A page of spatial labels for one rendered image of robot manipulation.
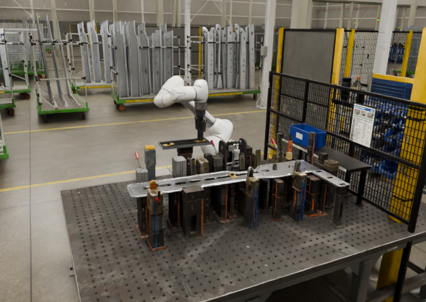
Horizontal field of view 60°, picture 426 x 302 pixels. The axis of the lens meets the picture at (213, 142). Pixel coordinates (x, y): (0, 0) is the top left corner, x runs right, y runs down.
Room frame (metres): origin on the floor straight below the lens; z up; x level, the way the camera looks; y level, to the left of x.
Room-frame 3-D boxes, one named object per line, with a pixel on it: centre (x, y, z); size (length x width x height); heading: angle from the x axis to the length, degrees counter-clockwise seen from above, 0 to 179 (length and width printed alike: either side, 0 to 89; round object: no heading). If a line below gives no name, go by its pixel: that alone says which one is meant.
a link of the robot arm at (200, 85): (2.62, 0.10, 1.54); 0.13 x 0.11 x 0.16; 129
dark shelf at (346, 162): (2.90, -0.88, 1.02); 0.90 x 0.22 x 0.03; 23
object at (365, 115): (2.67, -1.11, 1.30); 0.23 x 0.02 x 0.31; 23
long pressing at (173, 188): (2.34, -0.12, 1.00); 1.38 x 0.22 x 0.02; 113
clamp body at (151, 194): (1.95, 0.33, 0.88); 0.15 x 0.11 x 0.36; 23
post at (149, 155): (2.47, 0.44, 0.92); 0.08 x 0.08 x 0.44; 23
